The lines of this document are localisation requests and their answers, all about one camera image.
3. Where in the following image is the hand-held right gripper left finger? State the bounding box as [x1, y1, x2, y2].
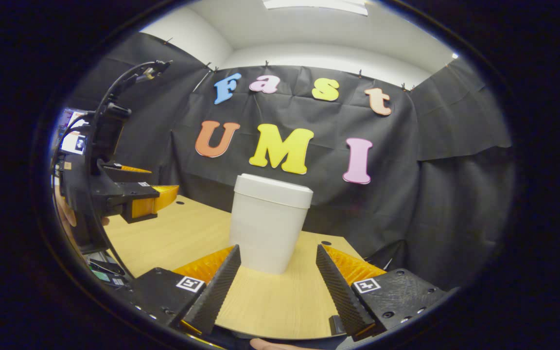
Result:
[129, 244, 242, 336]

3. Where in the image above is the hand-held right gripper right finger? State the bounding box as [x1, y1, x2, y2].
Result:
[315, 244, 451, 342]

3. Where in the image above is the white desktop garbage bin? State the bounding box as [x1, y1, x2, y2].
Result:
[229, 174, 314, 274]

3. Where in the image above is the wooden desktop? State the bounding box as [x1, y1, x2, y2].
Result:
[103, 194, 364, 340]

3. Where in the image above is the computer monitor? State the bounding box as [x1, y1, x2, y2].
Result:
[59, 108, 89, 156]

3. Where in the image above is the black backdrop cloth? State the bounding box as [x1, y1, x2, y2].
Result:
[64, 32, 516, 292]

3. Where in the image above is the ceiling light panel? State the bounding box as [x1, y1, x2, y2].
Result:
[263, 0, 369, 17]

